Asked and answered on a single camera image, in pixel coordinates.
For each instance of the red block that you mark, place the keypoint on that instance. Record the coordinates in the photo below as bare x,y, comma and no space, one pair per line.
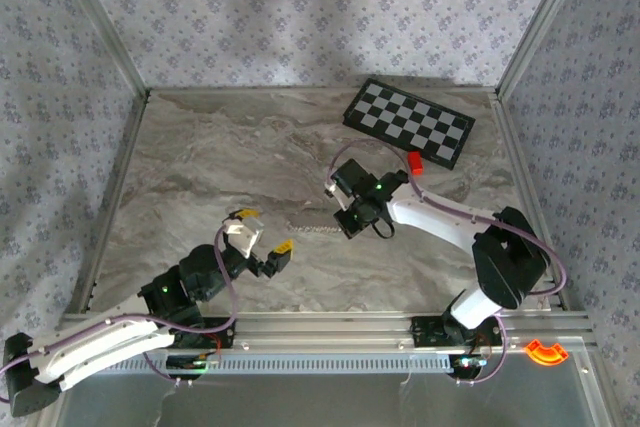
415,162

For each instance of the grey metal sheet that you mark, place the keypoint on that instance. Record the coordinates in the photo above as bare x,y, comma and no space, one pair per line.
325,402

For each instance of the small circuit board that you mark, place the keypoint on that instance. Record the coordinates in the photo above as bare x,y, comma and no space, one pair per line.
470,363
195,364

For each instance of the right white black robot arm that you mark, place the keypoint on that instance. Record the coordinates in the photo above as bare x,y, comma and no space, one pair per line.
430,227

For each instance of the aluminium table side rail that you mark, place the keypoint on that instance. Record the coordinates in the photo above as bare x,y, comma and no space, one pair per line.
114,202
527,197

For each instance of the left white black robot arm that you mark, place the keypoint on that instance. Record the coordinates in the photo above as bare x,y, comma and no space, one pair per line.
100,347

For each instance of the floral patterned backdrop cloth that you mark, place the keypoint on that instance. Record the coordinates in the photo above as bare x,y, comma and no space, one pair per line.
600,147
300,12
40,147

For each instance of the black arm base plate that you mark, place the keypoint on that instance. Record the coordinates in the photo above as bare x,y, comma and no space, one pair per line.
425,332
227,339

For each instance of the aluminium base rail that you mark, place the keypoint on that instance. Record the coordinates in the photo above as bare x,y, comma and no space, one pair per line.
325,329

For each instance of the aluminium frame post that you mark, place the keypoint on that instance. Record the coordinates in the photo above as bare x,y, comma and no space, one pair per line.
540,22
104,22

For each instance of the black grey chessboard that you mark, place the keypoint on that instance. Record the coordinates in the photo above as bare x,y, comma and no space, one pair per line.
410,119

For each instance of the orange curved plastic piece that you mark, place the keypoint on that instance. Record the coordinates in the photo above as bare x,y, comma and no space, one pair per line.
545,354

